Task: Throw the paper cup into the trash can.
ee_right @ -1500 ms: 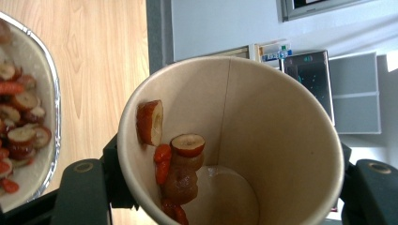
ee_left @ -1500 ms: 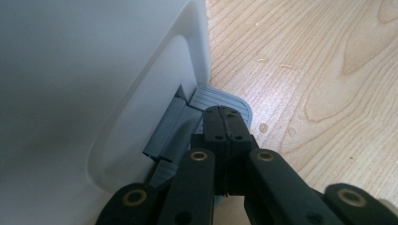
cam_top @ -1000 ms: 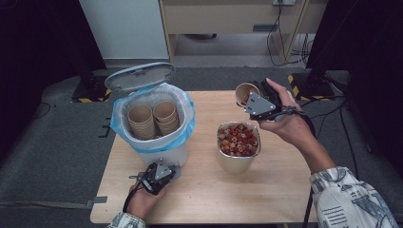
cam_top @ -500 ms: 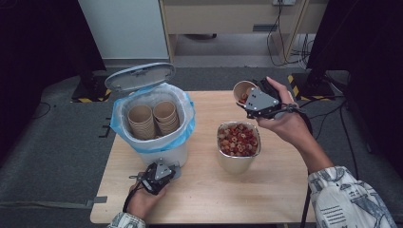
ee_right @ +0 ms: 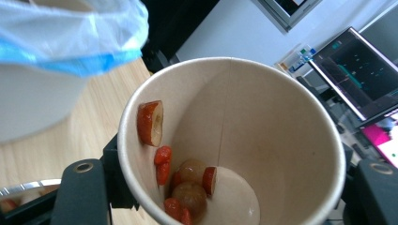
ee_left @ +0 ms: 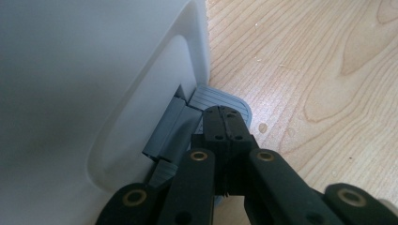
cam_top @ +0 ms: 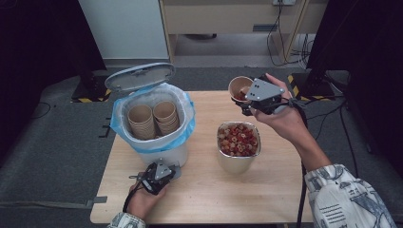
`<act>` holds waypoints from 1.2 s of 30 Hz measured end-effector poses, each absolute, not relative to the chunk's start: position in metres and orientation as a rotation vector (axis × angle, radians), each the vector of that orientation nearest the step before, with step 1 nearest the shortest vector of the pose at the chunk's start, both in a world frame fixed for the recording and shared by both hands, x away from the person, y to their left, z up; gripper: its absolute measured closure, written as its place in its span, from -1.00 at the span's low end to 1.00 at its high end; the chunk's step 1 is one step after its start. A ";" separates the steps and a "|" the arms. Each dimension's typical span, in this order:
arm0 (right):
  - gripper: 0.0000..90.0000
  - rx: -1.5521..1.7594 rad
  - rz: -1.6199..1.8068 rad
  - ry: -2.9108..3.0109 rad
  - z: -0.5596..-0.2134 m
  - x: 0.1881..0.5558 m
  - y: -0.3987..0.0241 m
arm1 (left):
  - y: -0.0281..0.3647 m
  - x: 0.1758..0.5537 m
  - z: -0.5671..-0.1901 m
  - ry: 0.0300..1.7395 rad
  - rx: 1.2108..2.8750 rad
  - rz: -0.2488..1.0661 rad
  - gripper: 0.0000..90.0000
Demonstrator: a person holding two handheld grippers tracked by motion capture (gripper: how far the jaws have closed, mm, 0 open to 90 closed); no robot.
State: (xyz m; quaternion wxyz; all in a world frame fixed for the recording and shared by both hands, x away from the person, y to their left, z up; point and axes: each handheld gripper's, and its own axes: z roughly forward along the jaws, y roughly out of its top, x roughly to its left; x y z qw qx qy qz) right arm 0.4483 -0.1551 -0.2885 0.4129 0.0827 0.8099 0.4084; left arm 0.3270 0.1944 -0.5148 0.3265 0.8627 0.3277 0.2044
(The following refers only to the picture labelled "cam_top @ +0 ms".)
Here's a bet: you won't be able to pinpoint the patterned white left sleeve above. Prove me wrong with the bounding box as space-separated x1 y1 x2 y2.
107 212 147 228

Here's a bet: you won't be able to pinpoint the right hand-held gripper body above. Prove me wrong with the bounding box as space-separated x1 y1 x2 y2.
241 74 290 117

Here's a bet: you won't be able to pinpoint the patterned white sleeve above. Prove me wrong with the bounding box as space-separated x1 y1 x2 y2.
303 163 399 228
107 212 147 228

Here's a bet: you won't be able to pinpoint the blue trash bag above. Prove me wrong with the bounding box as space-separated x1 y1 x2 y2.
109 83 197 155

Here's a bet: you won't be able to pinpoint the white cabinet panel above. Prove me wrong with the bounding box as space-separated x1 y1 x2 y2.
78 0 170 61

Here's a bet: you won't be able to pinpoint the black floor cable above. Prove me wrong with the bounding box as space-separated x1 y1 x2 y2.
337 103 359 179
30 102 52 120

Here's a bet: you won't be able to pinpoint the beige metal-rimmed container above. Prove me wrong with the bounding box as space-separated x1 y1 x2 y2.
217 121 262 175

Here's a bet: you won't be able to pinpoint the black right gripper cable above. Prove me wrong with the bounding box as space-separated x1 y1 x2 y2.
279 97 310 228

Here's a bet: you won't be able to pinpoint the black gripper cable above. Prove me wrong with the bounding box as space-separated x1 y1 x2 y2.
279 97 310 228
122 180 143 214

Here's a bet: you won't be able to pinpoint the light wooden desk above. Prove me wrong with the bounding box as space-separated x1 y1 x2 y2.
159 0 329 65

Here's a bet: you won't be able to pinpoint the pile of red beige cereal rings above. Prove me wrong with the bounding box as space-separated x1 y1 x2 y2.
218 123 259 157

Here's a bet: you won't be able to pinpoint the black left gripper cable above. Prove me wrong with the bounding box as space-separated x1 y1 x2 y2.
122 180 143 214

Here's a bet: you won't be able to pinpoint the stack of brown paper cups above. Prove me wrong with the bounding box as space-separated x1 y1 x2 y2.
126 104 157 141
152 100 181 137

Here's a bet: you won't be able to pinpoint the white trash bin grey lid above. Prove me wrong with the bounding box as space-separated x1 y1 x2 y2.
104 62 197 169

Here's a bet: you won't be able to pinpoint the brown paper cup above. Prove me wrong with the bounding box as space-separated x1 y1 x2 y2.
227 75 255 103

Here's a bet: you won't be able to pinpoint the black stand base striped tape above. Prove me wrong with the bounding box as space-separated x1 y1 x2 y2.
287 71 337 103
70 70 112 104

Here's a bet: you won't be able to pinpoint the black hanging cables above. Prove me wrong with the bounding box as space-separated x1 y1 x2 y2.
265 3 316 67

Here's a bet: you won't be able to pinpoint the patterned white right sleeve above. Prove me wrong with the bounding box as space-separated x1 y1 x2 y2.
303 163 399 228

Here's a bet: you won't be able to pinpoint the person's left hand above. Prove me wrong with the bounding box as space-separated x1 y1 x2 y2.
125 181 167 220

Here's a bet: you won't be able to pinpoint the person's right hand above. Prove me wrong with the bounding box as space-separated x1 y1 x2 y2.
250 73 314 145

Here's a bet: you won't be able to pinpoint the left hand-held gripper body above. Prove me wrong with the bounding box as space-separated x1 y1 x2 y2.
136 159 182 196

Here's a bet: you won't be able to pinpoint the grey floor tape strip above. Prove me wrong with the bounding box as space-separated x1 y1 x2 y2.
85 196 108 209

